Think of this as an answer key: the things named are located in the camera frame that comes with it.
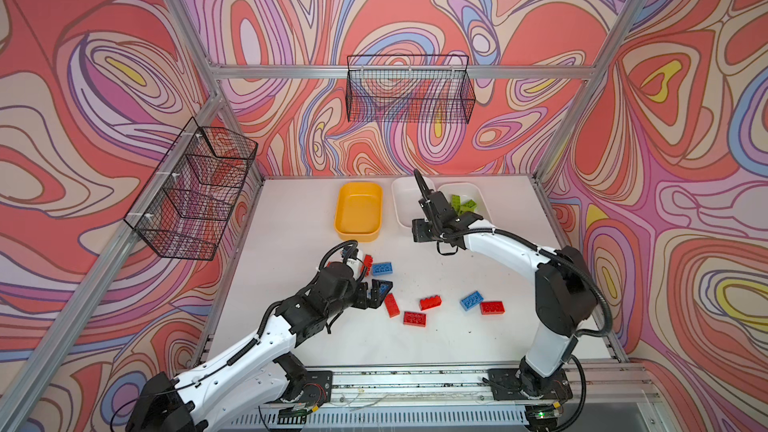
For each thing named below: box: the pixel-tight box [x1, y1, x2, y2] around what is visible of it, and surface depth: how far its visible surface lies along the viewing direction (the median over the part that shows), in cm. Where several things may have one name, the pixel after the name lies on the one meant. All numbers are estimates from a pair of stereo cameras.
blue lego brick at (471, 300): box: [460, 291, 484, 311], surface depth 88 cm
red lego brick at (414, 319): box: [403, 311, 426, 327], surface depth 85 cm
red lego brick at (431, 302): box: [419, 295, 442, 311], surface depth 87 cm
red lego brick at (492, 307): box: [480, 301, 505, 315], surface depth 86 cm
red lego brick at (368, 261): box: [360, 254, 373, 277], surface depth 95 cm
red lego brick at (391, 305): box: [384, 293, 400, 318], surface depth 88 cm
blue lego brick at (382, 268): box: [372, 262, 393, 276], surface depth 95 cm
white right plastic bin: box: [437, 182, 493, 230], surface depth 110 cm
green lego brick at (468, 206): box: [460, 199, 477, 213], surface depth 110 cm
